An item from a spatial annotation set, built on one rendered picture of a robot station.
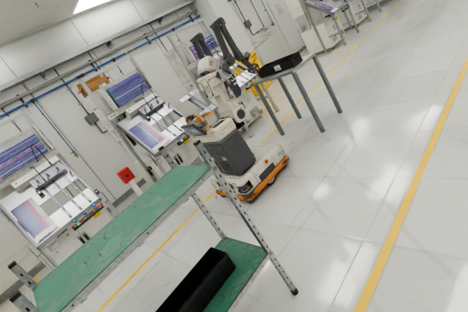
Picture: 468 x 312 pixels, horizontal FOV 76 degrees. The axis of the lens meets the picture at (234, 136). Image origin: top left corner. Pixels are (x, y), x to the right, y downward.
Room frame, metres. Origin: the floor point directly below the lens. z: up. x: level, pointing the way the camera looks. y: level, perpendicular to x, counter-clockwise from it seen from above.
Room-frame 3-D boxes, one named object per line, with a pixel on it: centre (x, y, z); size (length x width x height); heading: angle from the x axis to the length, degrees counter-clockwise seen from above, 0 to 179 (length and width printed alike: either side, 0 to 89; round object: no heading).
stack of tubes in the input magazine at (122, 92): (4.16, 0.88, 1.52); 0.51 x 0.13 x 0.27; 125
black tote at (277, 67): (3.51, -0.89, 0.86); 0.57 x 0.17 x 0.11; 30
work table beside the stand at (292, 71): (3.52, -0.91, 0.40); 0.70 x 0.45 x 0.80; 30
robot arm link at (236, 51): (3.00, -0.45, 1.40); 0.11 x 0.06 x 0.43; 30
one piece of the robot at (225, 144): (2.90, 0.14, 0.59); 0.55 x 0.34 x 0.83; 30
